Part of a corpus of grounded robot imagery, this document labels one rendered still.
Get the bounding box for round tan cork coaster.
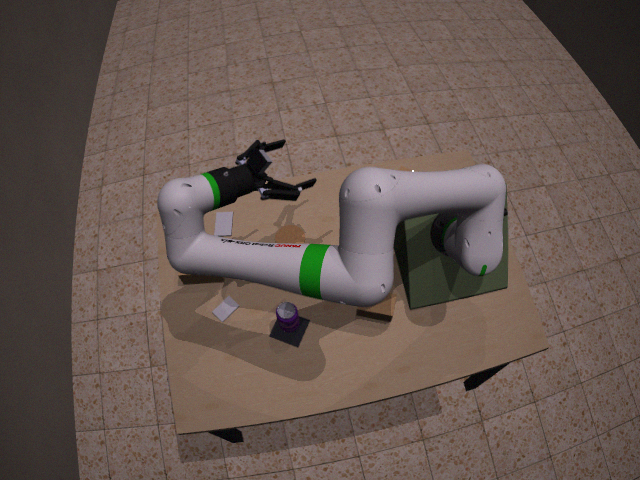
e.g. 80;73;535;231
275;225;305;244

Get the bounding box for purple drink can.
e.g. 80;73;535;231
276;302;300;333

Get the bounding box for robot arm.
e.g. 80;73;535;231
157;164;508;307

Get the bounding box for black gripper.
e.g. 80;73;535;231
230;139;317;201

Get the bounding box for dark grey square slate coaster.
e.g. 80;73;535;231
269;316;310;347

